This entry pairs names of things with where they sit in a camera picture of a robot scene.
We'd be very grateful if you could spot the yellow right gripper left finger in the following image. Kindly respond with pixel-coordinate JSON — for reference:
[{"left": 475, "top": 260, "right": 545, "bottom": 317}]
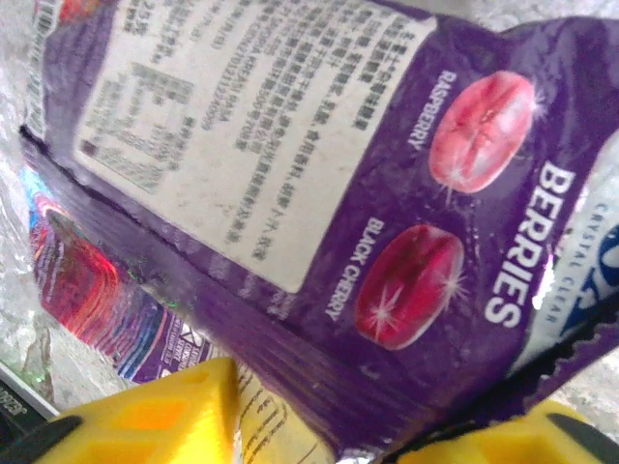
[{"left": 0, "top": 356, "right": 242, "bottom": 464}]

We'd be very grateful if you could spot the black flat item white edge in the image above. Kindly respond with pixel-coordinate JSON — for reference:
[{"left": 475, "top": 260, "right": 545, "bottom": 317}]
[{"left": 0, "top": 362, "right": 62, "bottom": 439}]

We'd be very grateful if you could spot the purple berries candy bag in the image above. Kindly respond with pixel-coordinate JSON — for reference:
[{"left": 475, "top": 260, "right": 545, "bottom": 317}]
[{"left": 18, "top": 0, "right": 619, "bottom": 460}]

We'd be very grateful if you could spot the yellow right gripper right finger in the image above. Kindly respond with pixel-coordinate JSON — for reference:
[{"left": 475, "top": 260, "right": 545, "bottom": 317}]
[{"left": 396, "top": 399, "right": 619, "bottom": 464}]

